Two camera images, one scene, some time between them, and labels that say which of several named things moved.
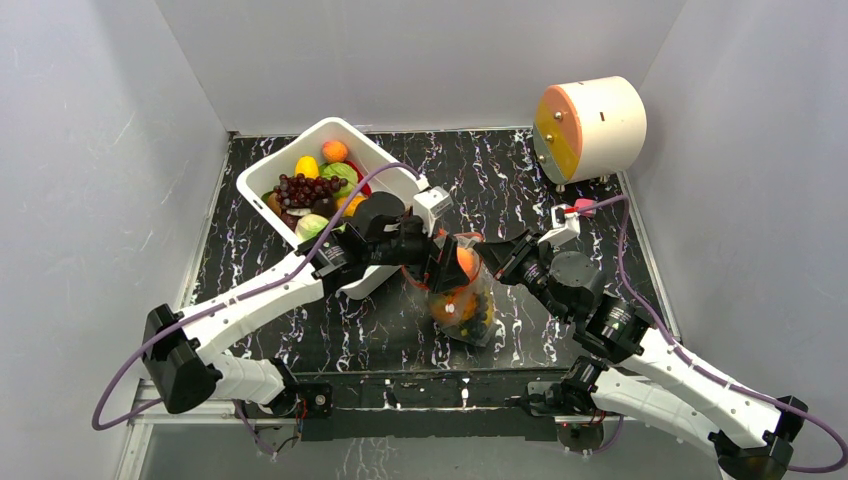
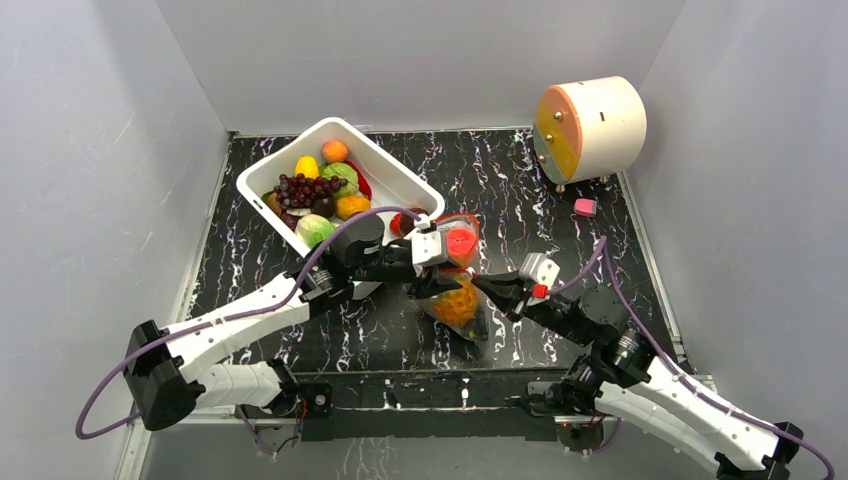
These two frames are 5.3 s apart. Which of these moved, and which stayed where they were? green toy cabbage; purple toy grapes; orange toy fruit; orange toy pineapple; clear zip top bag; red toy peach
Moved: red toy peach; clear zip top bag
Stayed: orange toy pineapple; green toy cabbage; orange toy fruit; purple toy grapes
